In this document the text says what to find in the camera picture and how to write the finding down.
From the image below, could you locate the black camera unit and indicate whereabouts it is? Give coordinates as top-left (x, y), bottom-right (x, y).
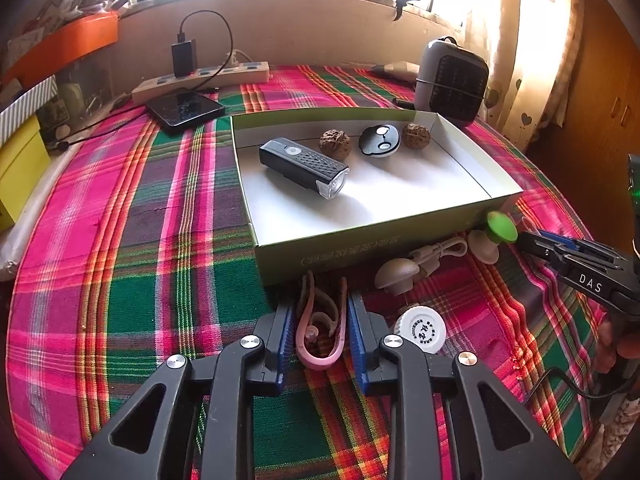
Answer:
top-left (627, 154), bottom-right (640, 273)

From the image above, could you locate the pink silicone strap clip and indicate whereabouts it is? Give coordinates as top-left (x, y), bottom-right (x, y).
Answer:
top-left (294, 271), bottom-right (347, 370)

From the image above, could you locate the black charger adapter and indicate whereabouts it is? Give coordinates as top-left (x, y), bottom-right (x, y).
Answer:
top-left (171, 36), bottom-right (198, 78)

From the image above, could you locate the white shallow cardboard box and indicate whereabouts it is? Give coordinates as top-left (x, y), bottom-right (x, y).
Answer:
top-left (231, 107), bottom-right (523, 285)

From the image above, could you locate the beige power strip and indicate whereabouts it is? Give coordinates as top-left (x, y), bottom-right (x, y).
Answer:
top-left (131, 62), bottom-right (270, 104)

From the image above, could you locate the black window latch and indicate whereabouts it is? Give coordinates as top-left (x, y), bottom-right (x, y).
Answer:
top-left (394, 0), bottom-right (421, 21)

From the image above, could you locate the white cable loop piece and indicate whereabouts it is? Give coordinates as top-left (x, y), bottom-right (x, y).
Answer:
top-left (409, 236), bottom-right (468, 276)

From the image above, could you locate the striped white box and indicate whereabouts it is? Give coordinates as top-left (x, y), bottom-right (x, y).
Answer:
top-left (0, 75), bottom-right (58, 144)

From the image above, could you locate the white round cap jar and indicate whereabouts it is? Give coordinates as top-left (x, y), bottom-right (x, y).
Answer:
top-left (394, 306), bottom-right (447, 354)

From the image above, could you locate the black white round gadget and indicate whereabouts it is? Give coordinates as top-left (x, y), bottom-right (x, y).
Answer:
top-left (358, 125), bottom-right (401, 158)

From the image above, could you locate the green cap white bottle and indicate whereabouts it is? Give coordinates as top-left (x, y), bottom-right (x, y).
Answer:
top-left (466, 210), bottom-right (518, 264)

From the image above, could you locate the black bike light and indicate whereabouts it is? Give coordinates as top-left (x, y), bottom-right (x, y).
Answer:
top-left (258, 138), bottom-right (349, 200)

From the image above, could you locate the yellow box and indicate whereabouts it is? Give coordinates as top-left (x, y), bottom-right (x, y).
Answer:
top-left (0, 114), bottom-right (51, 232)

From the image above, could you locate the brown walnut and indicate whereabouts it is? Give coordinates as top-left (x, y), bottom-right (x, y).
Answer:
top-left (401, 122), bottom-right (431, 151)
top-left (319, 129), bottom-right (352, 162)

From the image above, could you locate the beige heart pattern curtain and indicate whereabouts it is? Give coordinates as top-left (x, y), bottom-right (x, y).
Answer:
top-left (464, 0), bottom-right (584, 151)

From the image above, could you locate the person's hand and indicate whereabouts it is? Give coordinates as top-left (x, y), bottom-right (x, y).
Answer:
top-left (594, 318), bottom-right (640, 374)

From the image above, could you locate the orange box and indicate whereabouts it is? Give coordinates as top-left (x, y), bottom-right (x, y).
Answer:
top-left (1, 12), bottom-right (119, 89)

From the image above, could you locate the grey cone shaped object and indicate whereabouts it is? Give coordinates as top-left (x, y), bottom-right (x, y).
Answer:
top-left (371, 61), bottom-right (420, 84)

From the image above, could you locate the grey black small heater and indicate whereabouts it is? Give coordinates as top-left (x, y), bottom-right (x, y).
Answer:
top-left (413, 36), bottom-right (489, 127)

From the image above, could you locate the black smartphone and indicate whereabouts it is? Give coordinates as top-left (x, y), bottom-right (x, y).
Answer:
top-left (145, 90), bottom-right (226, 134)

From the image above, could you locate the white mushroom shaped object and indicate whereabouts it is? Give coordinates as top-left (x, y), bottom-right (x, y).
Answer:
top-left (374, 258), bottom-right (421, 296)

